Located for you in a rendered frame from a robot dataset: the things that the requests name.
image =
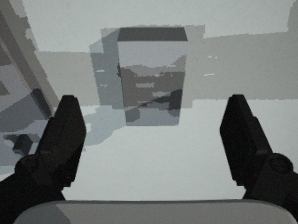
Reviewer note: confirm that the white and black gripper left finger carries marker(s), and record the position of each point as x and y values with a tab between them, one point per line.
41	177

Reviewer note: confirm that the grey fixture plate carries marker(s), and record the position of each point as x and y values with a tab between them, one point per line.
24	107

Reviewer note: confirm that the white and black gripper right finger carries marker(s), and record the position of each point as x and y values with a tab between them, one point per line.
252	161

